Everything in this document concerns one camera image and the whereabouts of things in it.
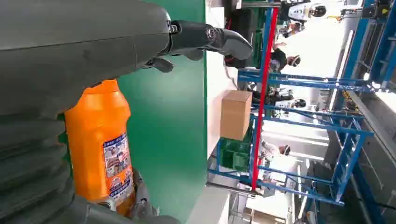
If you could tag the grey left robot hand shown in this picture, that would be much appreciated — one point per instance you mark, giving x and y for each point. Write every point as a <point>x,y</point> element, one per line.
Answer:
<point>77,46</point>

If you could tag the orange drink bottle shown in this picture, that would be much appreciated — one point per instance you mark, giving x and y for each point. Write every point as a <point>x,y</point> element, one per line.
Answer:
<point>92,139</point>

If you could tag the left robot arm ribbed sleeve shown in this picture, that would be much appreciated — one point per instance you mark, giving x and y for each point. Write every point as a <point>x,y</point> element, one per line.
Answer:
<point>31,170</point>

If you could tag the black box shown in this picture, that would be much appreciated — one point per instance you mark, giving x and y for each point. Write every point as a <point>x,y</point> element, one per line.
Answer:
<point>239,28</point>

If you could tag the brown cardboard box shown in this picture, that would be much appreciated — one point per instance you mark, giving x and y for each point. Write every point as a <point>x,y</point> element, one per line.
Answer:
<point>235,116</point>

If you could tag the green plastic crate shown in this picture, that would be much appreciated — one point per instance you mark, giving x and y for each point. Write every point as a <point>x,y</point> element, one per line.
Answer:
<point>257,40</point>
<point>235,157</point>

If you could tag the red metal bar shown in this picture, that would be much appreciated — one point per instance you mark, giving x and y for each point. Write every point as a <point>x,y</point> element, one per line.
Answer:
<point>263,102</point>

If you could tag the person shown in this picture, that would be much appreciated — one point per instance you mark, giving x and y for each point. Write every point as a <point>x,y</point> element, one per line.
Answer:
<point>280,57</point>
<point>278,98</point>
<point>270,150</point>

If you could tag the white humanoid robot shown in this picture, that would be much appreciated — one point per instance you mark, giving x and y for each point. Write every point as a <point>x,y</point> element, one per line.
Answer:
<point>301,10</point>

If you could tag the blue steel column structure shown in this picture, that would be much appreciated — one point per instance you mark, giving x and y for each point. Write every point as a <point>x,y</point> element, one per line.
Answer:
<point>354,46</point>

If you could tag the black machine with yellow label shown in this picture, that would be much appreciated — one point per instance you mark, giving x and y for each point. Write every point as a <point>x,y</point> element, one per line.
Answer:
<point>376,10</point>

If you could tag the blue metal rack frame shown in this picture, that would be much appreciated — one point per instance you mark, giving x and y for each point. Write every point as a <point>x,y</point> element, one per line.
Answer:
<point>309,82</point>

